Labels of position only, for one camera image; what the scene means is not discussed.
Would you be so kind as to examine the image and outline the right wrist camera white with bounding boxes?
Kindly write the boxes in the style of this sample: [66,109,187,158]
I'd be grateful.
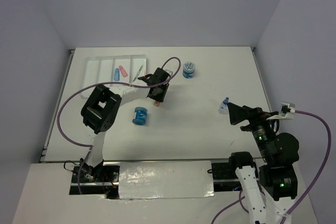
[267,102,296,121]

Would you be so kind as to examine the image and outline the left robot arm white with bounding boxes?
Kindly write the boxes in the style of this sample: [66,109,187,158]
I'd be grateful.
[80,68,171,182]

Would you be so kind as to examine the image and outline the blue translucent eraser case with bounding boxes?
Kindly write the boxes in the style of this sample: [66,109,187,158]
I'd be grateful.
[113,68,120,82]

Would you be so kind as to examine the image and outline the green pen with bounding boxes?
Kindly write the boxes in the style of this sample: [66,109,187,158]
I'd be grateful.
[132,65,143,82]

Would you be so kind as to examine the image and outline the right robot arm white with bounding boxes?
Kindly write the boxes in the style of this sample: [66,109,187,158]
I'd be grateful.
[227,102,299,223]

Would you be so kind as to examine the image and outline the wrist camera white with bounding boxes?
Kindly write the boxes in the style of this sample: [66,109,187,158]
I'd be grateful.
[267,102,296,121]
[164,69,173,77]

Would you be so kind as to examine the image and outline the clear bottle blue cap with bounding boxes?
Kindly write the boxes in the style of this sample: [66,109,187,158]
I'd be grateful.
[218,97,229,114]

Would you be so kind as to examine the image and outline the white divided organizer tray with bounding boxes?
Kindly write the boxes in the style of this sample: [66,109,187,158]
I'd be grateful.
[80,55,147,89]

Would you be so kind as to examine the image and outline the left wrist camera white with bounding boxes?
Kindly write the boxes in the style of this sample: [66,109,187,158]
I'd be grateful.
[164,69,173,77]

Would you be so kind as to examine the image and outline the blue jar lying sideways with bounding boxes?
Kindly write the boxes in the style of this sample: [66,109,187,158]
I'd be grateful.
[132,106,148,125]

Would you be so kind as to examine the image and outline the silver foil covered panel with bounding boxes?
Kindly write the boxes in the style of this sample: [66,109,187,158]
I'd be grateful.
[118,161,214,199]

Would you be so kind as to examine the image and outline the blue paint jar white lid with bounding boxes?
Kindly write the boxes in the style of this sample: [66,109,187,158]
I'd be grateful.
[183,61,195,79]

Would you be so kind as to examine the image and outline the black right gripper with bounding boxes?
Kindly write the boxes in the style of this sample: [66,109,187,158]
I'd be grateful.
[227,100,279,161]

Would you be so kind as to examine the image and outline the pink translucent eraser case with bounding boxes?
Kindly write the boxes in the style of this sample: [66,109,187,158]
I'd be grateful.
[118,65,128,78]

